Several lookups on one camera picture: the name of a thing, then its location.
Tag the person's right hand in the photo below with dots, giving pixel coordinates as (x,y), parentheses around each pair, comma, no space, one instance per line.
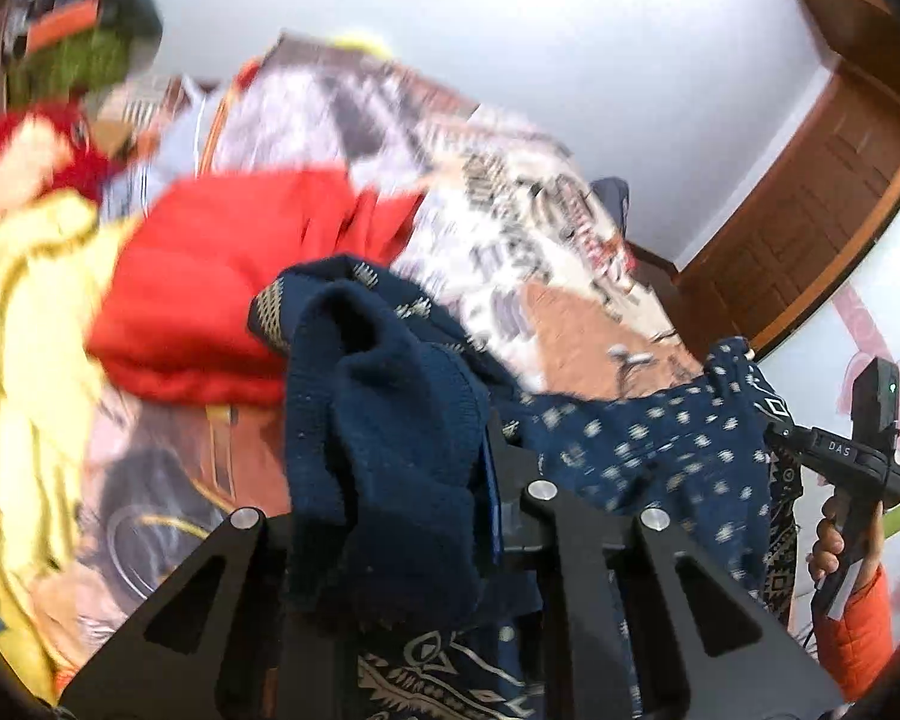
(825,547)

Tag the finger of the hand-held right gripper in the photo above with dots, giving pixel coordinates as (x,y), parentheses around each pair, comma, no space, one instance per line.
(784,436)

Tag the grey teal cushion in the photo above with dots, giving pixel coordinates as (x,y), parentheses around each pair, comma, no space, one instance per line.
(139,15)

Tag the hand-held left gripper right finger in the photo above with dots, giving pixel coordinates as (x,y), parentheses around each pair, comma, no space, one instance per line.
(493,502)

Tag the navy patterned knit sweater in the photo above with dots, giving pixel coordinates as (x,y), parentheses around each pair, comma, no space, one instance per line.
(390,427)

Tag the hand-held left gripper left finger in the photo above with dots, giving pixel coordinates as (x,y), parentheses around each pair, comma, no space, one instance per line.
(262,555)

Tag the orange box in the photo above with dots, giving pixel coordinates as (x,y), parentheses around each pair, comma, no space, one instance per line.
(64,26)

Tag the wooden door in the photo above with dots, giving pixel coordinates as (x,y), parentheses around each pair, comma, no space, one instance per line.
(817,225)

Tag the printed bed sheet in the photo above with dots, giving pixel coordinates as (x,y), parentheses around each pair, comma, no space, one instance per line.
(510,255)

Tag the person's right forearm orange sleeve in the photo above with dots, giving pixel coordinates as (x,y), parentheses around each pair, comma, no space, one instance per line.
(862,637)

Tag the light blue striped cloth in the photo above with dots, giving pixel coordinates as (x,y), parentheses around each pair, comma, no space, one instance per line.
(172,135)

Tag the red garment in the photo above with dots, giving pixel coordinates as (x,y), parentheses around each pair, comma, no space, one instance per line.
(217,277)

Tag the green patterned cloth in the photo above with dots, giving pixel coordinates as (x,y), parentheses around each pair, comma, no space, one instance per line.
(75,67)

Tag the yellow garment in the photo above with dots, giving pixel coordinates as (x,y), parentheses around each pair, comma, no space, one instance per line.
(22,390)

